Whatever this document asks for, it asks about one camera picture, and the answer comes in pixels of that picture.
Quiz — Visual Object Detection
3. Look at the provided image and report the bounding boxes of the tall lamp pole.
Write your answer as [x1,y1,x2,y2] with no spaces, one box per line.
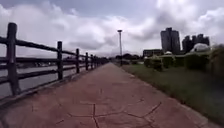
[116,29,124,66]

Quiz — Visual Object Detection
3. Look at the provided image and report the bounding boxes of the reddish brown paved path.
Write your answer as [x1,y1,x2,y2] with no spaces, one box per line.
[0,62,221,128]

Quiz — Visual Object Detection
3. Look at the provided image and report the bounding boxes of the low dark building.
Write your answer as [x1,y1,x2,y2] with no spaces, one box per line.
[142,48,164,58]

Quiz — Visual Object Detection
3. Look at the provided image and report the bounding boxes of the grey river water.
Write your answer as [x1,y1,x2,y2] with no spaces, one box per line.
[0,63,91,99]

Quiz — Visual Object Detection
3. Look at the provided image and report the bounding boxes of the row of green bushes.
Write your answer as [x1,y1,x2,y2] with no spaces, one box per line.
[143,44,224,75]

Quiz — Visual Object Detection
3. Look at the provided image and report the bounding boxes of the cluster of dark buildings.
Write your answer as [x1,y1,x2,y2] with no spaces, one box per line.
[181,33,211,54]

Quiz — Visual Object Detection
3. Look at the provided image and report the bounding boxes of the pale domed structure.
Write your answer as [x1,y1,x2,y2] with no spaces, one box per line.
[191,42,212,53]

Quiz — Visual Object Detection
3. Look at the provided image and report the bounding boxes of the dark wooden rail fence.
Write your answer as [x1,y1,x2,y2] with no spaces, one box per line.
[0,22,109,101]

